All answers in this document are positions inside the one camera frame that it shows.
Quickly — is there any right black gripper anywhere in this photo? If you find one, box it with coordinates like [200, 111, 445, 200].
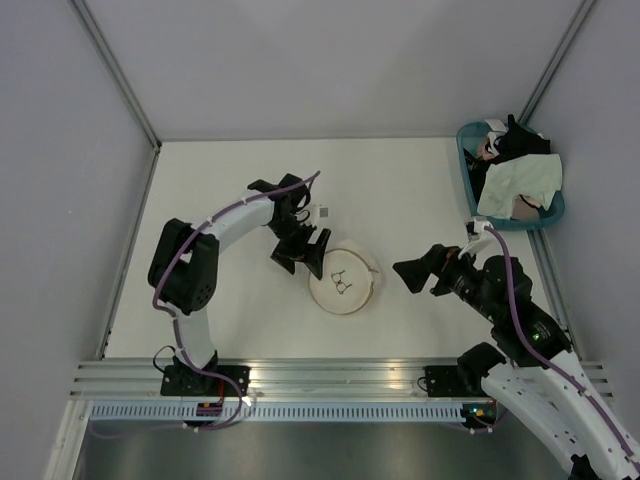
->
[392, 240, 501, 323]

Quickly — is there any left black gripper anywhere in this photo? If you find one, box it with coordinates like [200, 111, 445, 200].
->
[265, 215, 329, 279]

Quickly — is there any round white mesh laundry bag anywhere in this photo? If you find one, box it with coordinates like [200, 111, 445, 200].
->
[308, 240, 383, 316]

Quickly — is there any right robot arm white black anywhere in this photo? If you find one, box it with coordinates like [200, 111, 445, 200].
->
[393, 244, 639, 479]

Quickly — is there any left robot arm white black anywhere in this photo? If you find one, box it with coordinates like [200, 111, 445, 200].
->
[147, 172, 331, 396]

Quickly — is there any beige garment in basket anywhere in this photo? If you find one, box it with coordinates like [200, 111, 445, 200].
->
[511, 195, 543, 222]

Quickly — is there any blue plastic basket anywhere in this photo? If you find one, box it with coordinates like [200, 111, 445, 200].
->
[456, 115, 565, 231]

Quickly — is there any pale green cloth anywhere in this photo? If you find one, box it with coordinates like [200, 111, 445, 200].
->
[477, 154, 563, 220]

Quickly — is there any black garment in basket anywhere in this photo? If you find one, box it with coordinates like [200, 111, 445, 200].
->
[462, 114, 551, 202]

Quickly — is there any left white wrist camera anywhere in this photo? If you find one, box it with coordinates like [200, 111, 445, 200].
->
[307, 204, 329, 223]

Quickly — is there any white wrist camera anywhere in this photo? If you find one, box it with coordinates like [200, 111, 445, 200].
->
[307, 204, 329, 223]
[460, 216, 495, 256]

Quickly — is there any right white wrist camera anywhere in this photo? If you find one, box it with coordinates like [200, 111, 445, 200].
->
[460, 216, 495, 256]

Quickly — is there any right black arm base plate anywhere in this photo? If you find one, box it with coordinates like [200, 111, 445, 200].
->
[422, 365, 472, 398]

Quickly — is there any white slotted cable duct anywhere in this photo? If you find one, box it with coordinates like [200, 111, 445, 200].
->
[90, 401, 464, 423]

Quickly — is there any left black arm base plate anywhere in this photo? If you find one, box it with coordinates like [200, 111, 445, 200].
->
[160, 363, 250, 397]

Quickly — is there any front aluminium rail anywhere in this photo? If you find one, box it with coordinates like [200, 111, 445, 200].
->
[69, 356, 615, 401]

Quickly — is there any right aluminium frame post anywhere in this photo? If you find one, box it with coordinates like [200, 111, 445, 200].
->
[518, 0, 600, 125]

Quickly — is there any aluminium frame post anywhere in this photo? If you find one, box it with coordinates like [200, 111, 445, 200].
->
[518, 0, 600, 125]
[68, 0, 162, 152]

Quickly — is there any left aluminium frame post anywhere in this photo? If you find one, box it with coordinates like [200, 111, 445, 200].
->
[68, 0, 162, 152]

